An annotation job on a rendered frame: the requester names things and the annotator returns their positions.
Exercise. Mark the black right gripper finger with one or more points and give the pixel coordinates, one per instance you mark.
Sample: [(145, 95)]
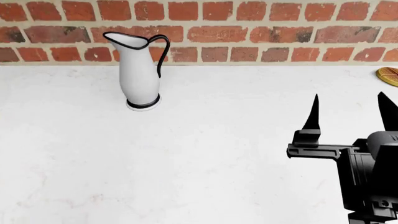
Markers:
[(312, 126), (388, 114)]

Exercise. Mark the round golden waffle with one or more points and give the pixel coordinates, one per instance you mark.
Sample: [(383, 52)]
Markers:
[(389, 75)]

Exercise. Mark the white pitcher with black trim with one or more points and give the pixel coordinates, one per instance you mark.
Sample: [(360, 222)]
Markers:
[(138, 77)]

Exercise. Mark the dark grey gripper camera box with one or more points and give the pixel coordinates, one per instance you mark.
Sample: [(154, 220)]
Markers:
[(384, 147)]

